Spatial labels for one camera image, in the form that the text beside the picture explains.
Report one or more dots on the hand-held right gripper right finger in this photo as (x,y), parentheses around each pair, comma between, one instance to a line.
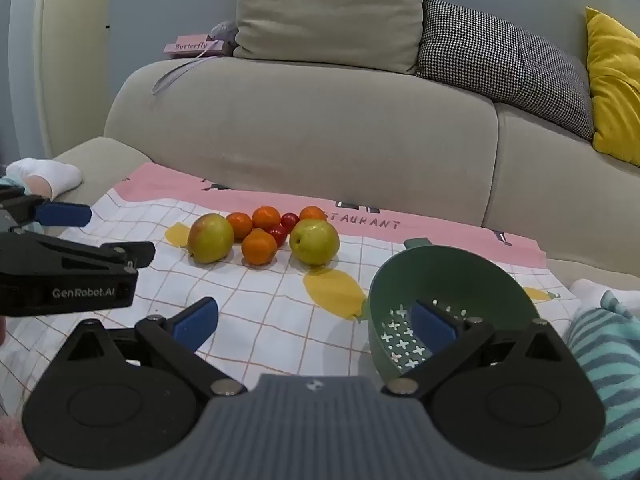
(432,326)

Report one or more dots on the beige sofa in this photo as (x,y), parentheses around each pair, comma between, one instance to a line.
(300,135)

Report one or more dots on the red-green apple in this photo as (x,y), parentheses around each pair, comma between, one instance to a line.
(210,237)

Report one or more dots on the person's white socked foot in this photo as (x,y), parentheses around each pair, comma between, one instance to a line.
(590,290)
(50,172)

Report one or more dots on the yellow cushion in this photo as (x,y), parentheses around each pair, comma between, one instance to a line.
(615,90)

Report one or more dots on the houndstooth cushion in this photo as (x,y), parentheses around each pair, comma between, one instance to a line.
(500,60)

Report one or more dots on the pink fuzzy cloth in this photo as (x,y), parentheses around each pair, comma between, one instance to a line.
(12,445)

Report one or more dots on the red cherry tomato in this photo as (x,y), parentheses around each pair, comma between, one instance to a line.
(277,234)
(289,220)

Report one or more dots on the person's teal striped pant leg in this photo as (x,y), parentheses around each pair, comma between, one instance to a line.
(610,360)
(9,180)

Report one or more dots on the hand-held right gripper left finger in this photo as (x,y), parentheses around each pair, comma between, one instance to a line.
(196,322)

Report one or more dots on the beige cushion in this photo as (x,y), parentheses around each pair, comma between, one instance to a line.
(325,10)

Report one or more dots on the green colander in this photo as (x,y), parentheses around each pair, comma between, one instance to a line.
(450,280)

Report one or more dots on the yellow-green apple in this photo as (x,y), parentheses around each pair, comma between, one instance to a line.
(314,242)

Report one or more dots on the pink book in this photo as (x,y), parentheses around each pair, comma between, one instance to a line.
(190,47)

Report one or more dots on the tangerine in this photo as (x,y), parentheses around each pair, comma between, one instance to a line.
(312,213)
(266,217)
(259,246)
(239,224)

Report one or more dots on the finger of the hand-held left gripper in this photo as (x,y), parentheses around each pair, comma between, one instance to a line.
(127,255)
(65,214)

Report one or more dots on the grey plush toy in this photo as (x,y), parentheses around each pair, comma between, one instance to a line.
(225,32)

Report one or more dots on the lilac ribbon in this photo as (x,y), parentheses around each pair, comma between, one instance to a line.
(172,74)

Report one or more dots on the printed pink checked cloth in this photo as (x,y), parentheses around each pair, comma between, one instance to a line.
(280,310)

